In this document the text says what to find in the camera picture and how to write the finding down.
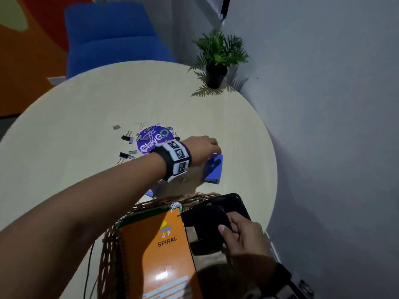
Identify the person's right hand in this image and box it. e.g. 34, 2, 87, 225
218, 212, 274, 257

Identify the black white right wrist tracker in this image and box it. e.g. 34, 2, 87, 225
268, 262, 315, 299

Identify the blue armchair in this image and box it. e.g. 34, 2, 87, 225
64, 1, 177, 80

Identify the person's left hand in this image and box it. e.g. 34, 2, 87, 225
182, 136, 222, 167

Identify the green plant in black pot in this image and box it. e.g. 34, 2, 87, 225
188, 29, 250, 97

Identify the purple round lid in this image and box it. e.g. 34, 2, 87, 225
136, 124, 175, 155

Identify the black white left wrist tracker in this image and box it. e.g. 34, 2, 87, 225
150, 140, 192, 183

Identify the brown wicker basket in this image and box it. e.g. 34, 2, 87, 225
97, 192, 237, 299

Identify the black white wrist tracker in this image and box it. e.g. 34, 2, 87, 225
150, 140, 192, 183
268, 262, 315, 299

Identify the thin black cable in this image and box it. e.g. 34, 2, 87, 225
83, 241, 98, 299

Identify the orange spiral notebook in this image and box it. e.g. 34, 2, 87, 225
116, 206, 203, 299

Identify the black framed board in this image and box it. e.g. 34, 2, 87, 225
219, 0, 232, 21

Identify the blue small box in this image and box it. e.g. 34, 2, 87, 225
203, 154, 224, 185

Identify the person's left forearm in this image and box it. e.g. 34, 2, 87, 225
0, 151, 168, 299

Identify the black plastic holder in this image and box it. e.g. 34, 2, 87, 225
180, 193, 252, 256

